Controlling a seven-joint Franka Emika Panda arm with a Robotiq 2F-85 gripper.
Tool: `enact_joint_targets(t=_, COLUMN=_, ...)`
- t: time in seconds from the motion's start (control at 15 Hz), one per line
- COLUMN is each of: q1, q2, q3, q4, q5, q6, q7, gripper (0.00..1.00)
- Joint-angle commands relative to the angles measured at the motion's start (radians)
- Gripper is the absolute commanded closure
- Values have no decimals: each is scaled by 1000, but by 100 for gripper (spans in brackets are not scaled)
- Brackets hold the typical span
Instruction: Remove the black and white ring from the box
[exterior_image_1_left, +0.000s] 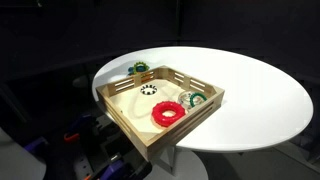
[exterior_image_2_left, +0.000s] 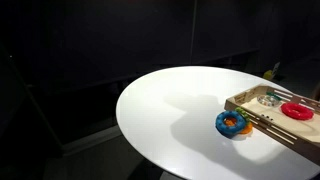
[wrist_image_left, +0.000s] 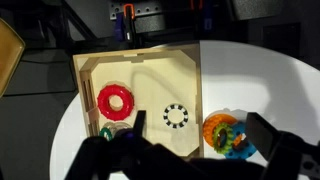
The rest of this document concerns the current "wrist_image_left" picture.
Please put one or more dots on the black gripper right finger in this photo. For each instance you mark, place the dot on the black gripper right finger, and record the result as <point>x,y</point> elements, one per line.
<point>262,135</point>

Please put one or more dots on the light wooden tray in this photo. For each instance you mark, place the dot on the light wooden tray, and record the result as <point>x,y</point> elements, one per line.
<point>164,81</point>

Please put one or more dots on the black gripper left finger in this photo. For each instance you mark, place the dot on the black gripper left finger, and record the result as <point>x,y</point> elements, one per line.
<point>139,122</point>

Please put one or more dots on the orange handled black clamp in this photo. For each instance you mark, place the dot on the orange handled black clamp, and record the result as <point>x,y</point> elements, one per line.
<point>129,17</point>

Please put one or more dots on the yellow wooden chair seat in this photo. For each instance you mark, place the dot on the yellow wooden chair seat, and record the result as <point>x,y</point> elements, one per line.
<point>12,47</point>

